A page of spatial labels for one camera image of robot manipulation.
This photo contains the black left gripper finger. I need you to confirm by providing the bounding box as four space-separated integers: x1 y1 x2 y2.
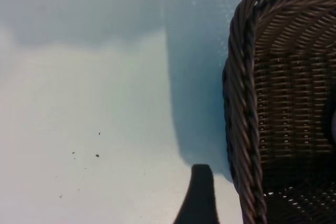
175 164 220 224

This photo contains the dark brown woven basket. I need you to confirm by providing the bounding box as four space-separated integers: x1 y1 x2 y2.
222 0 336 224

